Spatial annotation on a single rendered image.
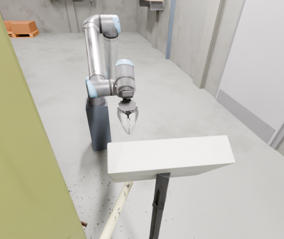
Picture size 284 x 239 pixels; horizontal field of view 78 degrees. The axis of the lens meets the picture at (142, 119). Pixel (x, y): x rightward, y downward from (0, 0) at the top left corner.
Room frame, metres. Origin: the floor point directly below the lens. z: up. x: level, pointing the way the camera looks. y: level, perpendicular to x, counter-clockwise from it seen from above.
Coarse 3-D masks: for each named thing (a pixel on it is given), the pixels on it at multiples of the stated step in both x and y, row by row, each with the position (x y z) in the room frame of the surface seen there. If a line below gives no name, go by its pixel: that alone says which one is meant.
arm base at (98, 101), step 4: (88, 96) 1.52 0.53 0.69; (88, 100) 1.51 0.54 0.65; (92, 100) 1.50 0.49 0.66; (96, 100) 1.50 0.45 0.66; (100, 100) 1.52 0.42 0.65; (104, 100) 1.56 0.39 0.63; (88, 104) 1.50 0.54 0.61; (92, 104) 1.48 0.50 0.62; (96, 104) 1.48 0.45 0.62; (100, 104) 1.50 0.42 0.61
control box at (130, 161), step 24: (120, 144) 0.34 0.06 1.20; (144, 144) 0.34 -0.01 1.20; (168, 144) 0.35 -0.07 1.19; (192, 144) 0.35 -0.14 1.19; (216, 144) 0.36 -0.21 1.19; (120, 168) 0.28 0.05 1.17; (144, 168) 0.29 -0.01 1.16; (168, 168) 0.29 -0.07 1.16; (192, 168) 0.32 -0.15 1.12; (216, 168) 0.36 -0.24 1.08
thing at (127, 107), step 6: (120, 90) 0.71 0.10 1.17; (132, 90) 0.72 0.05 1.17; (120, 96) 0.72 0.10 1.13; (120, 102) 0.65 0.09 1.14; (126, 102) 0.65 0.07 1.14; (132, 102) 0.65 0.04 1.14; (120, 108) 0.62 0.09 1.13; (126, 108) 0.63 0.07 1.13; (132, 108) 0.63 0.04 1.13; (126, 114) 0.64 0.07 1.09
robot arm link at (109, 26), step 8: (104, 16) 1.35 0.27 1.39; (112, 16) 1.37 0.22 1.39; (104, 24) 1.32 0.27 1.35; (112, 24) 1.33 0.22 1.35; (104, 32) 1.34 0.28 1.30; (112, 32) 1.35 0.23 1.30; (120, 32) 1.38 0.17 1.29; (104, 40) 1.39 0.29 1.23; (112, 40) 1.37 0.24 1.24; (104, 48) 1.42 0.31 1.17; (112, 48) 1.40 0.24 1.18; (104, 56) 1.47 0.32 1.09; (112, 56) 1.43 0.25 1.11; (112, 64) 1.46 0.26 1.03; (112, 72) 1.49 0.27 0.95
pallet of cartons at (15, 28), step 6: (6, 24) 7.69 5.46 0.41; (12, 24) 7.32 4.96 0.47; (18, 24) 7.37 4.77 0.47; (24, 24) 7.42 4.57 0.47; (30, 24) 7.73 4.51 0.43; (12, 30) 7.30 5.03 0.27; (18, 30) 7.35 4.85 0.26; (24, 30) 7.40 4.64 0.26; (30, 30) 7.50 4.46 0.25; (36, 30) 8.07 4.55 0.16; (12, 36) 7.29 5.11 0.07; (30, 36) 7.43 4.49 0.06
